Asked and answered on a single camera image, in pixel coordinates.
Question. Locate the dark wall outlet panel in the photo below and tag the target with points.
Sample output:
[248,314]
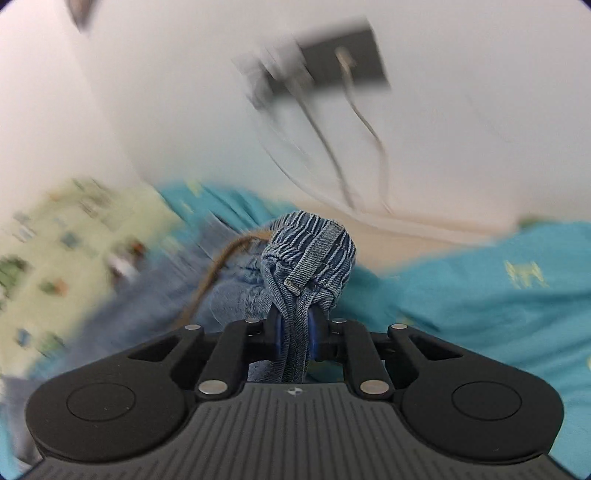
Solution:
[341,60]

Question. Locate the green dinosaur print blanket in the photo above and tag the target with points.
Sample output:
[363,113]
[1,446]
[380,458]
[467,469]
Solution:
[69,258]

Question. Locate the white plug adapter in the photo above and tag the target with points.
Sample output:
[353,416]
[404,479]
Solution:
[263,74]

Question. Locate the teal printed bedsheet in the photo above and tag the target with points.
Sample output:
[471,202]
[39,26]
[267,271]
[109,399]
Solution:
[461,295]

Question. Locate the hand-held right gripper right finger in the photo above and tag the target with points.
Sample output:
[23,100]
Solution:
[316,332]

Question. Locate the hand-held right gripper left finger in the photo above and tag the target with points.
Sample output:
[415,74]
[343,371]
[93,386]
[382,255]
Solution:
[276,332]

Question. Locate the blue denim jeans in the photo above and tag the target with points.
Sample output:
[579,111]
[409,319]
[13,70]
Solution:
[314,244]

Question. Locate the beige bed headboard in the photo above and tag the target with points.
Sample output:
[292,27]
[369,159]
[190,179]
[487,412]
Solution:
[415,230]

